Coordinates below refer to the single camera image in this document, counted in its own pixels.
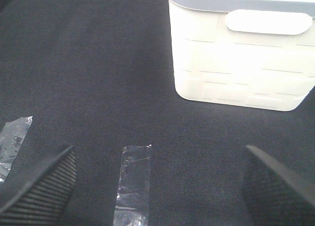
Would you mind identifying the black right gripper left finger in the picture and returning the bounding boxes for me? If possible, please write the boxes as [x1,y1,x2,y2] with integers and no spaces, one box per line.
[0,145,77,226]

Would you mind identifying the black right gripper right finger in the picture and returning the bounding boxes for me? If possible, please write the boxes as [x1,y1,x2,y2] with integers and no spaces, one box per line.
[241,145,315,226]

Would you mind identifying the clear tape strip centre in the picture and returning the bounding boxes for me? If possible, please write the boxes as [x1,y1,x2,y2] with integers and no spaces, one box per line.
[0,116,32,184]

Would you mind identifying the clear tape strip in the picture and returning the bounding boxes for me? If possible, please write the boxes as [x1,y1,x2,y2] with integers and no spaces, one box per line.
[0,116,32,184]
[113,144,152,226]

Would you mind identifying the clear tape strip right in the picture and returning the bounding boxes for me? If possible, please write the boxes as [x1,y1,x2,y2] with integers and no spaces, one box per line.
[113,144,152,226]

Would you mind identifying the black table cloth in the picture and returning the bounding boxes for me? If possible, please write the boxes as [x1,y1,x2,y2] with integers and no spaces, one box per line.
[0,0,315,226]

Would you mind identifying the white plastic storage bin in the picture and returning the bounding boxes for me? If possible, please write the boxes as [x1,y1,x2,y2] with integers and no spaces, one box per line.
[168,0,315,111]

